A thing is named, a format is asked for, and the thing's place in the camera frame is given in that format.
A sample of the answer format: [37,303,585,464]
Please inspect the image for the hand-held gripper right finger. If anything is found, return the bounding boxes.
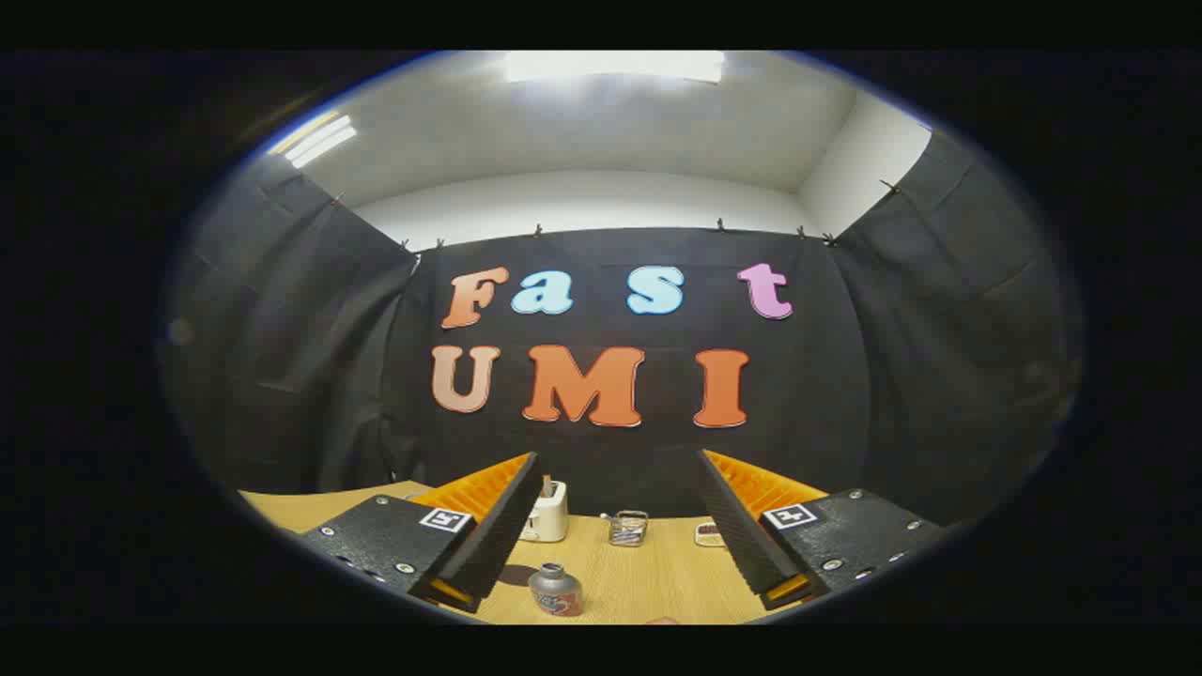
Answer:
[697,449,945,611]

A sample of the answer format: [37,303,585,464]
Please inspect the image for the wooden table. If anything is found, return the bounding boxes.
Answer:
[239,481,827,625]

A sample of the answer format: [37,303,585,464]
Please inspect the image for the striped ceiling light panel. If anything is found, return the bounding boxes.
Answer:
[268,113,358,170]

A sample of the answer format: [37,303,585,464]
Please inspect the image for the white toaster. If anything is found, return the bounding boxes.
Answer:
[519,476,569,543]

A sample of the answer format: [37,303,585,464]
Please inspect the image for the large ceiling light panel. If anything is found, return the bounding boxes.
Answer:
[504,51,726,85]

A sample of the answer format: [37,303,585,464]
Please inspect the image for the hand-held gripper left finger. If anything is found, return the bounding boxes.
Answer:
[299,452,546,615]

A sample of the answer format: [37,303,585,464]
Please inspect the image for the metal wire basket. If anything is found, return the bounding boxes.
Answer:
[601,510,650,547]

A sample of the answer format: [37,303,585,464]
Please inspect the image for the silver juice bottle pink label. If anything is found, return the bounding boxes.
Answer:
[528,562,584,618]

